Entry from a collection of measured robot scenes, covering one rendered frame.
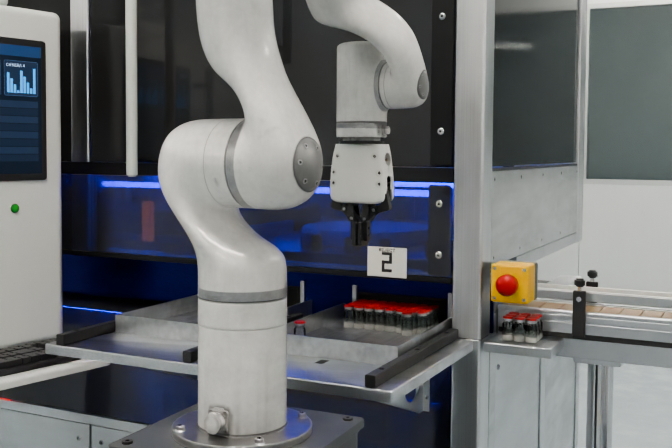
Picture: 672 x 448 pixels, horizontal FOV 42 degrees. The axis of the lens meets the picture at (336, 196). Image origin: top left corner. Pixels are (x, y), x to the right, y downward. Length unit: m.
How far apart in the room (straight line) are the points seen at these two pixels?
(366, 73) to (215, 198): 0.38
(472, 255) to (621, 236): 4.63
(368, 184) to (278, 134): 0.37
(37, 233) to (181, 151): 0.95
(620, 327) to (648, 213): 4.52
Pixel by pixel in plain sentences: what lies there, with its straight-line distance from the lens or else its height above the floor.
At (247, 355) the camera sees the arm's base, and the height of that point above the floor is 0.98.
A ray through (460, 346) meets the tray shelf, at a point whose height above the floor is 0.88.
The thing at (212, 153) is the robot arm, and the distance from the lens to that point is 1.15.
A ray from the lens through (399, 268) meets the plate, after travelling 1.76.
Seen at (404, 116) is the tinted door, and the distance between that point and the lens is 1.76.
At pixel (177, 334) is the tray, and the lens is 1.72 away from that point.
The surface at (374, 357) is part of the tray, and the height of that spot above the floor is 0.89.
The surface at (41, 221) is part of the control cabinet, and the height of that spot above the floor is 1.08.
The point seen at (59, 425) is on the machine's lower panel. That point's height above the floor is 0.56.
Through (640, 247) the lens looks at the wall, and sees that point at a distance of 6.30.
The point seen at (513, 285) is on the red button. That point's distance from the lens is 1.66.
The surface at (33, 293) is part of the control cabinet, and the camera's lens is 2.10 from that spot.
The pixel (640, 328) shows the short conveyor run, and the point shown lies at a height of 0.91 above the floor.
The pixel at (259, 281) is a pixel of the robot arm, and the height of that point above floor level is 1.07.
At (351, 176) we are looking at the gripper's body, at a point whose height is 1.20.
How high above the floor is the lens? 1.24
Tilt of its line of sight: 3 degrees down
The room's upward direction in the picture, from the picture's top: straight up
